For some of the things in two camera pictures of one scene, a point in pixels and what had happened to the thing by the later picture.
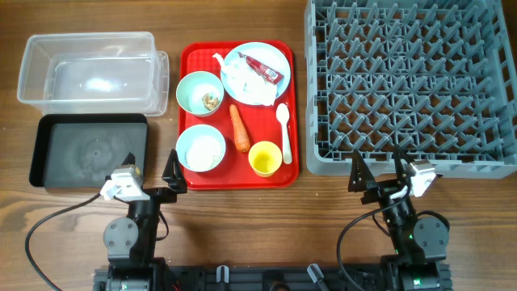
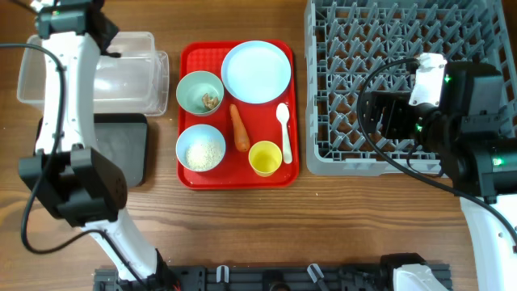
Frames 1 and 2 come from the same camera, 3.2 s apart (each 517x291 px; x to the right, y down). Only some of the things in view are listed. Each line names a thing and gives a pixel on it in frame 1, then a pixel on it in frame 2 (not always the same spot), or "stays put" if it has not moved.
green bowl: [200, 93] stays put
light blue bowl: [200, 148] stays put
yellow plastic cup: [265, 158] stays put
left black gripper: [153, 194] to [107, 31]
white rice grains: [204, 153] stays put
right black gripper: [384, 187] to [380, 115]
